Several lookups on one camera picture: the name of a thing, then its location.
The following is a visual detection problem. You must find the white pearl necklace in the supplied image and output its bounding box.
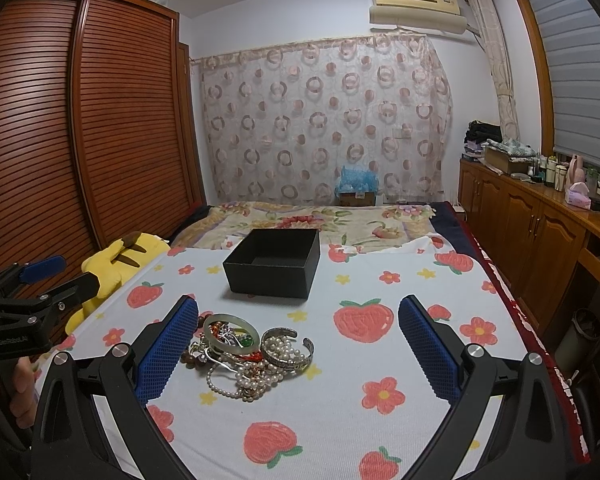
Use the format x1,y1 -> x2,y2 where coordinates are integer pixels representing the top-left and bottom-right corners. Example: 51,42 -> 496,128
206,336 -> 307,404

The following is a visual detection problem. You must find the black jewelry box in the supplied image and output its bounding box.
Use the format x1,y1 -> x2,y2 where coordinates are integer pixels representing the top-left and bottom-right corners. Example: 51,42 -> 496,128
223,229 -> 321,300

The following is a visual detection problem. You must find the person's left hand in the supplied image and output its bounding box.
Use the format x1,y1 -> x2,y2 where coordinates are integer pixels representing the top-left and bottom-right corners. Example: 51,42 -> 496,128
0,356 -> 39,430

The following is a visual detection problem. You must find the yellow plush toy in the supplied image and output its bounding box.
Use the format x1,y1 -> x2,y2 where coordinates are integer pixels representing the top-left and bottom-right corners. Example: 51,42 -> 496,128
65,232 -> 170,336

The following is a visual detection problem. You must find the green jade bangle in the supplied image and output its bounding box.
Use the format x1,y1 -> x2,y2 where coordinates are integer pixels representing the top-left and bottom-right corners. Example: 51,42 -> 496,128
202,313 -> 260,356

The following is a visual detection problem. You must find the brown louvered wardrobe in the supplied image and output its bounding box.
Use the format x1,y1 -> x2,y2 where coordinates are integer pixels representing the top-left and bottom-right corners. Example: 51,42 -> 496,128
0,0 -> 206,276

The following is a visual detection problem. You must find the strawberry print white blanket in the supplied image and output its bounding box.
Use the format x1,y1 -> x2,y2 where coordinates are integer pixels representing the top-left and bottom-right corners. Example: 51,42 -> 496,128
60,238 -> 526,479

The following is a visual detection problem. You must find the wooden sideboard cabinet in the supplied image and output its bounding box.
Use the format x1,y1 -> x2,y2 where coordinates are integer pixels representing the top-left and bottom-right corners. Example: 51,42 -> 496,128
457,159 -> 600,349

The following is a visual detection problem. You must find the pink bunny figurine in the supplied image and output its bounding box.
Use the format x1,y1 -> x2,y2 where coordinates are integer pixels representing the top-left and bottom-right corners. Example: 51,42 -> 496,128
565,154 -> 591,210

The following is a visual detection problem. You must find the floral bed sheet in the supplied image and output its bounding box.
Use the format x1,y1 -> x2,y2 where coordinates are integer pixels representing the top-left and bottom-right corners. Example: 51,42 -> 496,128
171,202 -> 436,252

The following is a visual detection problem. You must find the blue bag on box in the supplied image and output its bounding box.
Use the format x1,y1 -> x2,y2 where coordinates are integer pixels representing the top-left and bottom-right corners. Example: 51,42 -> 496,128
335,166 -> 379,207

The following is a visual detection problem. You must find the stack of folded clothes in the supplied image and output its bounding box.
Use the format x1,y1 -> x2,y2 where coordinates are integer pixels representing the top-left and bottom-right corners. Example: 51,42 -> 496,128
462,120 -> 503,160

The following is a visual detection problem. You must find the circle pattern sheer curtain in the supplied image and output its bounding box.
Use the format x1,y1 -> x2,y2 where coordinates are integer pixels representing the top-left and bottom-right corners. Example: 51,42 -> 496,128
199,32 -> 452,205

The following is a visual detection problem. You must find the grey window blind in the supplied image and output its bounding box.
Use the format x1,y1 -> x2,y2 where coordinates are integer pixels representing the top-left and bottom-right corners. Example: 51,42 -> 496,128
529,0 -> 600,168

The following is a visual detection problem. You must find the beige side curtain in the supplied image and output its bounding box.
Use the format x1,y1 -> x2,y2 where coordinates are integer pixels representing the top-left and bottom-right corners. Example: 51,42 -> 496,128
467,0 -> 520,141

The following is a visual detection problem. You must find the beige air conditioner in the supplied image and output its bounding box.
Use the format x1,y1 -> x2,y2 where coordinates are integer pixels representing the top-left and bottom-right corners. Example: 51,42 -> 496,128
370,0 -> 468,35

